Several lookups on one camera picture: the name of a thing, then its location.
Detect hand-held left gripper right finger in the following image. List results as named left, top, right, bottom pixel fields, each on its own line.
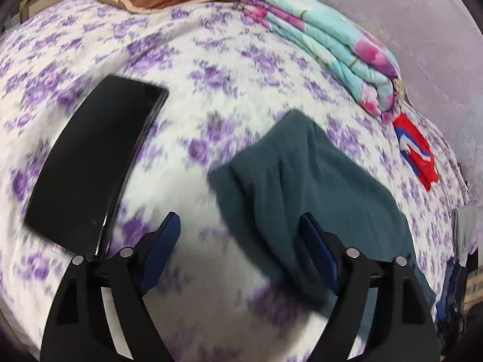
left=299, top=212, right=442, bottom=362

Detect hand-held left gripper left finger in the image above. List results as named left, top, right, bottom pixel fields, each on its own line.
left=40, top=212, right=181, bottom=362

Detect teal pants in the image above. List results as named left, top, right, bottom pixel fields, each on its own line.
left=207, top=109, right=436, bottom=348

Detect navy pants with reflective stripe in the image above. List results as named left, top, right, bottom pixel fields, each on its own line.
left=436, top=258, right=469, bottom=332

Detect black tablet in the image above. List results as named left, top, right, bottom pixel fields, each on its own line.
left=24, top=74, right=169, bottom=261

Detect red garment with striped trim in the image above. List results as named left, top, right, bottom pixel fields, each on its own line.
left=392, top=113, right=440, bottom=192

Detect grey sweatpants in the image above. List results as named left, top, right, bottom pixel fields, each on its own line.
left=452, top=207, right=478, bottom=265

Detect purple floral bedsheet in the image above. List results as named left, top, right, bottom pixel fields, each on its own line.
left=0, top=0, right=472, bottom=362

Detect folded floral blanket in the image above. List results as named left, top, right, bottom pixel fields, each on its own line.
left=239, top=0, right=405, bottom=124

